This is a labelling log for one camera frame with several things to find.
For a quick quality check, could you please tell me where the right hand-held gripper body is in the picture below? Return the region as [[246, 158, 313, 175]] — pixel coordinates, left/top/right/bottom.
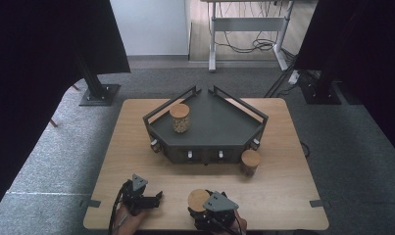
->
[[193, 191, 239, 234]]

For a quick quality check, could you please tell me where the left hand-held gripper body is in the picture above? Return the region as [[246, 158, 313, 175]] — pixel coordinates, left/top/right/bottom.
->
[[121, 173, 149, 216]]

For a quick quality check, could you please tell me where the glass jar with green beans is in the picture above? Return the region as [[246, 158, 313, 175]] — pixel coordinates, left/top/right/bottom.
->
[[187, 189, 211, 213]]

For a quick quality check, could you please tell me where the glass jar with dark contents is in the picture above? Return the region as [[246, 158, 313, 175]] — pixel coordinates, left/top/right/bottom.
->
[[239, 149, 263, 177]]

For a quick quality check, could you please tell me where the dark grey corner shelf rack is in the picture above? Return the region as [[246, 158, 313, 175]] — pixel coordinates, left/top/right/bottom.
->
[[142, 85, 270, 165]]

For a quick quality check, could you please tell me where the glass jar with pale beans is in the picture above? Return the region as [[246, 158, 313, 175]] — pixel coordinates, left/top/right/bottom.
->
[[169, 103, 191, 134]]

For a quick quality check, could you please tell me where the person's right hand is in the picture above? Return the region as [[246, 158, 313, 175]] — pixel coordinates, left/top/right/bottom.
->
[[218, 211, 248, 235]]

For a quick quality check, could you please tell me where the person's left hand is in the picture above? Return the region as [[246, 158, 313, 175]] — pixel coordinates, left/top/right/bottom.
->
[[113, 205, 149, 235]]

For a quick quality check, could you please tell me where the black metal stand with base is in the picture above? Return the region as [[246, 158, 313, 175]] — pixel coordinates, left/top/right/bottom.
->
[[74, 48, 122, 107], [299, 48, 342, 106]]

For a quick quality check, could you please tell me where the white power strip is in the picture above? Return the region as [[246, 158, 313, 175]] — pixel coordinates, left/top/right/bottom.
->
[[287, 70, 301, 85]]

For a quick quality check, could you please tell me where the large black curtain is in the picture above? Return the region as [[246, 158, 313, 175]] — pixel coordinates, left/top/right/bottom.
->
[[0, 0, 131, 219]]

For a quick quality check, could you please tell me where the right hand-held gripper black cable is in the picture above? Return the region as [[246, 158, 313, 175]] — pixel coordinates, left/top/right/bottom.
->
[[214, 218, 245, 235]]

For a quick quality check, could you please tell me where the hand-held gripper black cable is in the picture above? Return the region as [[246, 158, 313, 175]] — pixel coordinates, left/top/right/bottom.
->
[[214, 218, 245, 235], [108, 182, 130, 235]]

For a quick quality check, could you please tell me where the left hand-held gripper black cable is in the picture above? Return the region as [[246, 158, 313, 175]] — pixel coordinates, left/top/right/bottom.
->
[[108, 182, 130, 235]]

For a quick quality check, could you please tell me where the grey table bracket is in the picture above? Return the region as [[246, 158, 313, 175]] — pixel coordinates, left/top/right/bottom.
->
[[79, 199, 102, 209], [309, 199, 331, 209]]

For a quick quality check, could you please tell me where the black floor cable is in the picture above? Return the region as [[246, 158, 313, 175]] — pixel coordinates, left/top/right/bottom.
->
[[299, 140, 312, 160]]

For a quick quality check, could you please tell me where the bundle of black cables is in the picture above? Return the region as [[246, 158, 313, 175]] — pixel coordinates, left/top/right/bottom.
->
[[214, 1, 296, 55]]

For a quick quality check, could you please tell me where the white desk frame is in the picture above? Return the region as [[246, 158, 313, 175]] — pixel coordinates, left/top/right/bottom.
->
[[201, 0, 296, 72]]

